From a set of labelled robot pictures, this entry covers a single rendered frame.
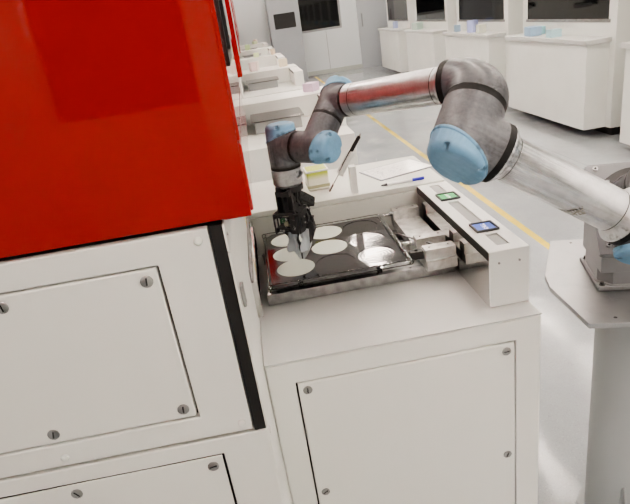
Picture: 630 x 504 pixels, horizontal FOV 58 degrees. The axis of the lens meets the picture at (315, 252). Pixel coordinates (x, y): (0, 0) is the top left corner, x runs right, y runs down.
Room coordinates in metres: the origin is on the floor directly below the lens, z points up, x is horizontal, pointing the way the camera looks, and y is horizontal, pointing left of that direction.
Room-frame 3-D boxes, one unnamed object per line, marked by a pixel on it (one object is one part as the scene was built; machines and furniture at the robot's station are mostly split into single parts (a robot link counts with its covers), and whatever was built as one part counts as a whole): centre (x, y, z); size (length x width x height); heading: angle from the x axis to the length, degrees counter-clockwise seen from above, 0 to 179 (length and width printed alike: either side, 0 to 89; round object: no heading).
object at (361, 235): (1.45, -0.04, 0.90); 0.34 x 0.34 x 0.01; 4
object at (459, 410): (1.54, -0.14, 0.41); 0.97 x 0.64 x 0.82; 4
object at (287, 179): (1.38, 0.04, 1.13); 0.08 x 0.08 x 0.05
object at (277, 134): (1.38, 0.04, 1.21); 0.09 x 0.08 x 0.11; 50
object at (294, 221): (1.37, 0.04, 1.05); 0.09 x 0.08 x 0.12; 157
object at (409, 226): (1.49, -0.30, 0.87); 0.36 x 0.08 x 0.03; 4
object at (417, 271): (1.34, -0.11, 0.84); 0.50 x 0.02 x 0.03; 94
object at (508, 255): (1.41, -0.41, 0.89); 0.55 x 0.09 x 0.14; 4
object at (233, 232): (1.24, 0.17, 1.02); 0.82 x 0.03 x 0.40; 4
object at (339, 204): (1.84, -0.11, 0.89); 0.62 x 0.35 x 0.14; 94
